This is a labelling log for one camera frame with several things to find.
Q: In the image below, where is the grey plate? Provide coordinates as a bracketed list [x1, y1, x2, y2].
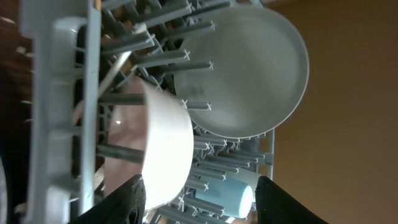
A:
[174, 6, 309, 138]

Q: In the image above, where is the white cup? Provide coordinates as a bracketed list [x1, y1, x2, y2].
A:
[229, 168, 262, 202]

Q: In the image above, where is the pink bowl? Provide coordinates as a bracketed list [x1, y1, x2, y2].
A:
[104, 77, 194, 210]

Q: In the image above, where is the grey dishwasher rack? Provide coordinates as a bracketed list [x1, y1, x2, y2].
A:
[18, 0, 276, 224]

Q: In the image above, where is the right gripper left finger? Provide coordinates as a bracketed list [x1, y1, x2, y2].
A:
[70, 174, 146, 224]

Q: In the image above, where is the white plastic fork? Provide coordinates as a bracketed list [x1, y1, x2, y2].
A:
[72, 51, 132, 125]

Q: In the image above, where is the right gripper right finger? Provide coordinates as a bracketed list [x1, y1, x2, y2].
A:
[255, 175, 328, 224]

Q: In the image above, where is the blue cup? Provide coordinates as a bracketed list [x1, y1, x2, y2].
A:
[195, 177, 254, 218]

